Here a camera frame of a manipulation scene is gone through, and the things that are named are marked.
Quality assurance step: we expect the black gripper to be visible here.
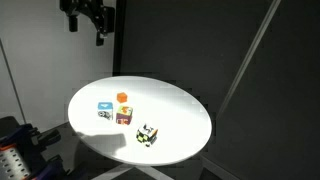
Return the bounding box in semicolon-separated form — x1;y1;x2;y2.
59;0;116;47

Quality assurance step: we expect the small orange cube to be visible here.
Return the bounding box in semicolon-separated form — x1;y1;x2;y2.
116;92;129;104

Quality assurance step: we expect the blue soft number cube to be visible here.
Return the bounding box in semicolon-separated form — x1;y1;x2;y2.
97;101;114;121

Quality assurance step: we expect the blue spring clamp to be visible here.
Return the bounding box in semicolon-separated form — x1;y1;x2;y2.
0;123;63;158
31;154;69;180

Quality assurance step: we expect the white table base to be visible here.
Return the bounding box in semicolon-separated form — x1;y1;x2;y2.
91;162;178;180

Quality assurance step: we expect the perforated metal plate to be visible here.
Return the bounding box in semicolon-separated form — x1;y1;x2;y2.
0;146;33;180

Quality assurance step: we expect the grey diagonal metal strip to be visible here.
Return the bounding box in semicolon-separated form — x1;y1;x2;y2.
216;0;283;118

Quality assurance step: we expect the black vertical post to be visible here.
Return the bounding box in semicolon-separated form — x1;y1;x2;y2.
112;0;128;76

